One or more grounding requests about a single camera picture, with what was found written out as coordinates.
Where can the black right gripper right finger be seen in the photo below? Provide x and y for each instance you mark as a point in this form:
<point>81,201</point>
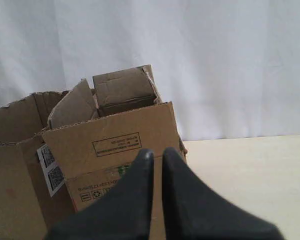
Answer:
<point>193,211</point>

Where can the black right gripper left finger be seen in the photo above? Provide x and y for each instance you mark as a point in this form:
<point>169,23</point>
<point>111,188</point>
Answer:
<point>124,213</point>

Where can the small taped cardboard box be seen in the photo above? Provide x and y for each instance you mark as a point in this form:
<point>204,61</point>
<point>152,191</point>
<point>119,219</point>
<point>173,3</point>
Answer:
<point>94,135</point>

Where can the large open cardboard box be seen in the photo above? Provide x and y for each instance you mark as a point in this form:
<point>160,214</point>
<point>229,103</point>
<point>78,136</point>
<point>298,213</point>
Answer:
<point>33,195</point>

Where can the white backdrop curtain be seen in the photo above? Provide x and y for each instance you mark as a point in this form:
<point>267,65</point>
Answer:
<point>231,68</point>

